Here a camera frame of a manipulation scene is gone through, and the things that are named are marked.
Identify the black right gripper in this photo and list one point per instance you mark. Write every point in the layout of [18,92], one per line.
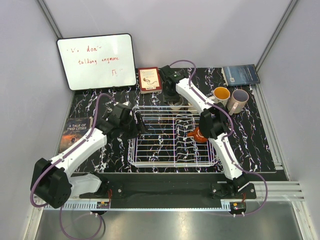
[167,98]

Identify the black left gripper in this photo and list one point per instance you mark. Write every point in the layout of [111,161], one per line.
[140,128]

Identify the white wire dish rack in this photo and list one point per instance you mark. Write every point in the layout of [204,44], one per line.
[166,142]

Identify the brown and cream cup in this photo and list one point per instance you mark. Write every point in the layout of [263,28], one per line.
[176,105]

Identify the floral iridescent white mug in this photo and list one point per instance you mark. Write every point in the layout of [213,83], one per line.
[221,95]

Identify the orange ceramic mug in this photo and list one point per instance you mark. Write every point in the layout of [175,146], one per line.
[197,136]

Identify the pink iridescent mug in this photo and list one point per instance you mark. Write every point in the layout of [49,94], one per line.
[237,101]

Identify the cream ribbed mug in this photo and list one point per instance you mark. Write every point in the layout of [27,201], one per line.
[188,103]

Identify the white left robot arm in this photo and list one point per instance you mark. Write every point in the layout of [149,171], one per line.
[53,180]

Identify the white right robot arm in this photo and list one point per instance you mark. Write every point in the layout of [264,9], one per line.
[212,123]

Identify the red and white book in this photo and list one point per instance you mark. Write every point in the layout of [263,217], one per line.
[149,80]

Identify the white dry-erase board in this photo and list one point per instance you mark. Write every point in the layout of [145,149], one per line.
[97,62]

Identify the Tale of Two Cities book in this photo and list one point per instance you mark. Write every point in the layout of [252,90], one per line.
[74,130]

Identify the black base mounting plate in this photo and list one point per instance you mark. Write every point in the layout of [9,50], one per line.
[173,189]

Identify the dark blue book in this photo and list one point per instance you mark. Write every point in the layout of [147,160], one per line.
[240,75]

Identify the grey slotted cable duct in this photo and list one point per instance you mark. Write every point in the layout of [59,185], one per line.
[104,206]

